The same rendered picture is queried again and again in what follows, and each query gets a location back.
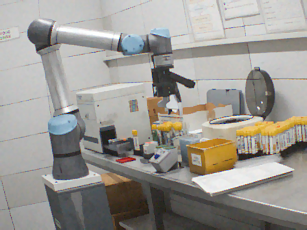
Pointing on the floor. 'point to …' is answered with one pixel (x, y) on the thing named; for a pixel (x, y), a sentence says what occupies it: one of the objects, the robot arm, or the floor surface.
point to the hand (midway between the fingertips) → (176, 116)
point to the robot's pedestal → (81, 207)
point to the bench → (175, 184)
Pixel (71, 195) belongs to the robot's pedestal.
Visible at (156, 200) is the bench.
